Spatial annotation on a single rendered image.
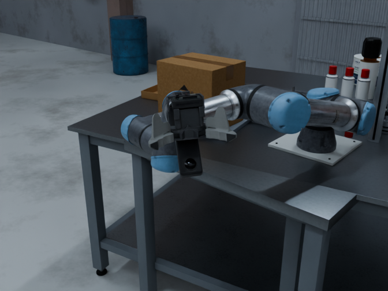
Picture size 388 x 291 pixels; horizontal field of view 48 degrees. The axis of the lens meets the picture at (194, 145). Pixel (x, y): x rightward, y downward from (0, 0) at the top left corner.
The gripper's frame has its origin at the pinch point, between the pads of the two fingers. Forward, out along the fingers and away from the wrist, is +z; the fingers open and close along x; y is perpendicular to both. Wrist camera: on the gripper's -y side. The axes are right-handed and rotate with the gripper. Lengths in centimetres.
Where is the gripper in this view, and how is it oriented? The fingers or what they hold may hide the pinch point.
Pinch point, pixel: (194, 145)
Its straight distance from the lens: 75.5
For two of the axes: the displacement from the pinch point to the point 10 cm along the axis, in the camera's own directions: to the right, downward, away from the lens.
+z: 1.1, 2.3, -9.7
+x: 9.9, -1.1, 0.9
